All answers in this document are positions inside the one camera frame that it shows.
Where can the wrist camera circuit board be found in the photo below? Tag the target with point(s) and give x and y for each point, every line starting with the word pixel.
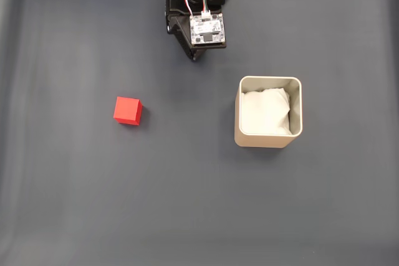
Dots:
pixel 207 29

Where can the red cube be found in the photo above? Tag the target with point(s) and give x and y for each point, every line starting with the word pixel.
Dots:
pixel 126 110

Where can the beige square box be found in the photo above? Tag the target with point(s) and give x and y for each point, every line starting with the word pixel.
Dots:
pixel 268 141

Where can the white crumpled tissue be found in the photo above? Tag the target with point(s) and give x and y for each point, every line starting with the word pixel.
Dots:
pixel 265 113

